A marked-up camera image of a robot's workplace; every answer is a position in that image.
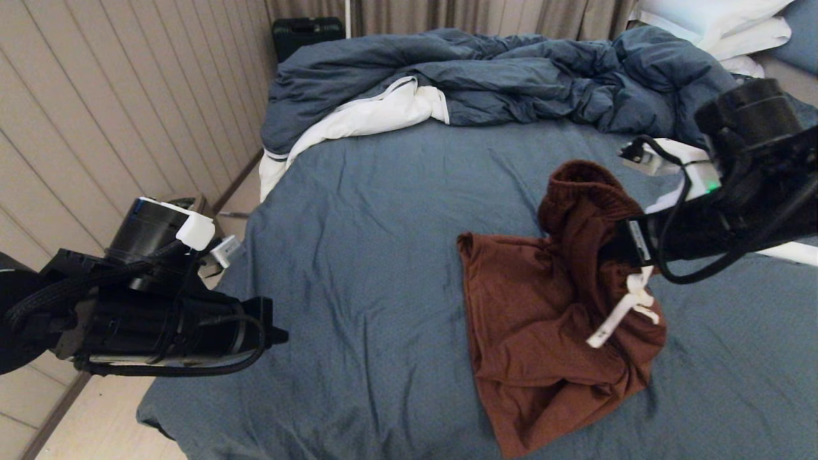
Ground beige curtain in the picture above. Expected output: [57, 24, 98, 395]
[265, 0, 640, 39]

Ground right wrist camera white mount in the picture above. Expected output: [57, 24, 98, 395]
[619, 78, 818, 215]

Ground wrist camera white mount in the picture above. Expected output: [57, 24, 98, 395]
[105, 197, 242, 291]
[619, 78, 818, 215]

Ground blue bed sheet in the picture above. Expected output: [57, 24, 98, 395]
[136, 73, 818, 460]

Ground white flat box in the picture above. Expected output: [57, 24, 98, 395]
[757, 241, 818, 266]

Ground white duvet lining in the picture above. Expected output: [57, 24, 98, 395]
[259, 75, 450, 202]

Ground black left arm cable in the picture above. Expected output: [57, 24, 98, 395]
[3, 240, 186, 333]

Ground brown elastic-waist shorts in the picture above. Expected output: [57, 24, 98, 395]
[457, 160, 668, 459]

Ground large white pillow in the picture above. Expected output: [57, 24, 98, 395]
[629, 0, 798, 50]

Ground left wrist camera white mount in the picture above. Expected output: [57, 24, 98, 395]
[105, 197, 242, 291]

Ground brown square trash bin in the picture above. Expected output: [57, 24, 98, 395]
[169, 195, 224, 279]

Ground black suitcase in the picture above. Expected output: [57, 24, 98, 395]
[272, 17, 346, 63]

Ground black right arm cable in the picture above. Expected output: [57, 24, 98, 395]
[629, 134, 818, 286]

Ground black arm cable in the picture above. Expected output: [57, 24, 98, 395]
[629, 134, 818, 286]
[3, 240, 186, 333]

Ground blue pillow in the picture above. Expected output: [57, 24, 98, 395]
[767, 0, 818, 74]

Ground crumpled blue duvet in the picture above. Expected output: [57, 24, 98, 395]
[261, 26, 777, 155]

